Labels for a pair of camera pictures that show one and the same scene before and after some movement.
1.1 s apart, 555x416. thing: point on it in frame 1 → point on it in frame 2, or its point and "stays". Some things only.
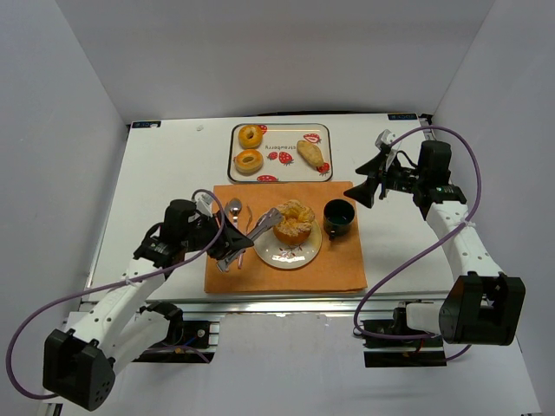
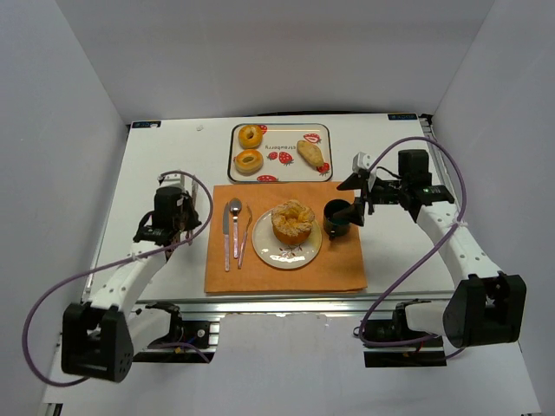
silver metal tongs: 267,219 → 194,192
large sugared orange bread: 296,226 stays
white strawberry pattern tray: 282,160 stays
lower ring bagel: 248,162 stays
